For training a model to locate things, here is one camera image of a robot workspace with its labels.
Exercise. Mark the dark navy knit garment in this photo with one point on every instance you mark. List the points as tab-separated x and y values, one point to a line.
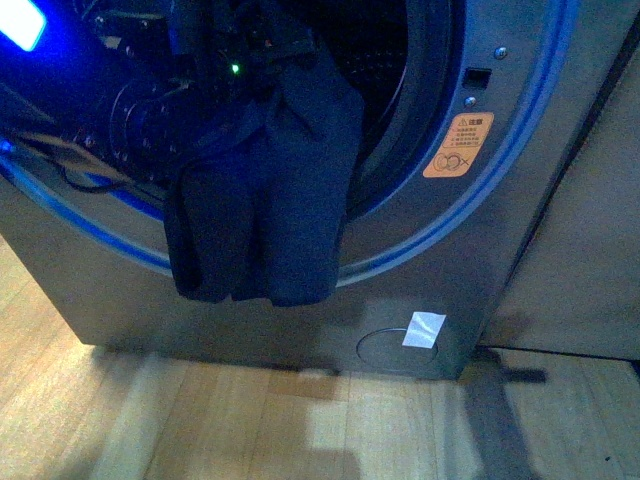
257	210

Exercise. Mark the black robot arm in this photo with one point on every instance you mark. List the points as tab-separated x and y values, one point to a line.
135	91

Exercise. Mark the grey front-load washing machine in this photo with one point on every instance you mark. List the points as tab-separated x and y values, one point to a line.
410	244

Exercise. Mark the steel washing machine drum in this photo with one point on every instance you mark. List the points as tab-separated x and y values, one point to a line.
369	42

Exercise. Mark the white tape sticker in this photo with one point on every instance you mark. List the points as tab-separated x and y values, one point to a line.
423	330

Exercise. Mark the orange warning sticker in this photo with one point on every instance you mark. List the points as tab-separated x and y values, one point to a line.
461	145

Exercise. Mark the grey cabinet side panel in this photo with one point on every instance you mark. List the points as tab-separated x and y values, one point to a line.
576	290

